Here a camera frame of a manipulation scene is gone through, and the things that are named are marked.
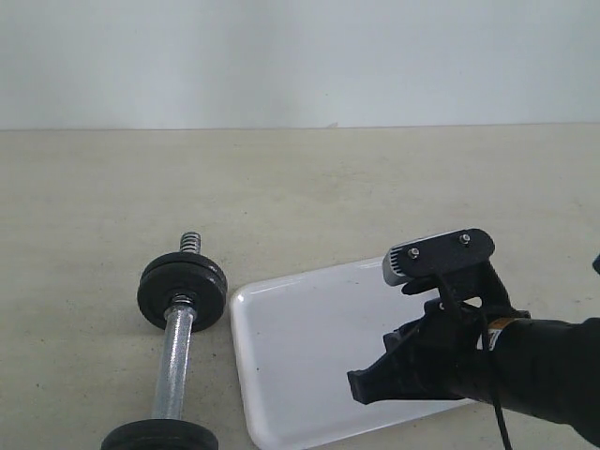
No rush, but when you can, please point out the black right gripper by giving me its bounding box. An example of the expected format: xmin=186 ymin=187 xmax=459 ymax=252
xmin=347 ymin=301 xmax=497 ymax=404

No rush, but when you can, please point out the black weight plate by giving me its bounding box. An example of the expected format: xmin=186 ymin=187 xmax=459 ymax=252
xmin=137 ymin=262 xmax=227 ymax=333
xmin=100 ymin=419 xmax=219 ymax=450
xmin=141 ymin=251 xmax=228 ymax=289

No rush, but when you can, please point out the chrome threaded dumbbell bar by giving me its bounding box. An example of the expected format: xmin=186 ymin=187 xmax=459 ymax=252
xmin=152 ymin=231 xmax=205 ymax=421

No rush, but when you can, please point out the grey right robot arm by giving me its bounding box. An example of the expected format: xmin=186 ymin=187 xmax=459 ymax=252
xmin=348 ymin=301 xmax=599 ymax=445

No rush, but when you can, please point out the white plastic tray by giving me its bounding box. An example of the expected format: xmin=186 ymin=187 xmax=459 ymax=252
xmin=230 ymin=258 xmax=464 ymax=449

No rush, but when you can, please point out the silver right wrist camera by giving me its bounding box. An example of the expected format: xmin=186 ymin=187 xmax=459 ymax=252
xmin=382 ymin=245 xmax=419 ymax=287

